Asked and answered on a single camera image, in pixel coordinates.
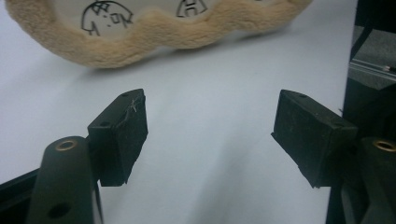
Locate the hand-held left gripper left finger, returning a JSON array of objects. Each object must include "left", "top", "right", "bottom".
[{"left": 87, "top": 88, "right": 149, "bottom": 188}]

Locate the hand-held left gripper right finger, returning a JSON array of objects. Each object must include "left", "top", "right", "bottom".
[{"left": 271, "top": 89, "right": 359, "bottom": 189}]

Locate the beige plush cushion with drawings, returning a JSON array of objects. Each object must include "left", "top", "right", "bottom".
[{"left": 4, "top": 0, "right": 314, "bottom": 69}]

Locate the black stand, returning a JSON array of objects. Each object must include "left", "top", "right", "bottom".
[{"left": 354, "top": 0, "right": 396, "bottom": 34}]

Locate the metal frame rail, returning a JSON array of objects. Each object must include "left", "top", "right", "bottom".
[{"left": 347, "top": 59, "right": 396, "bottom": 83}]

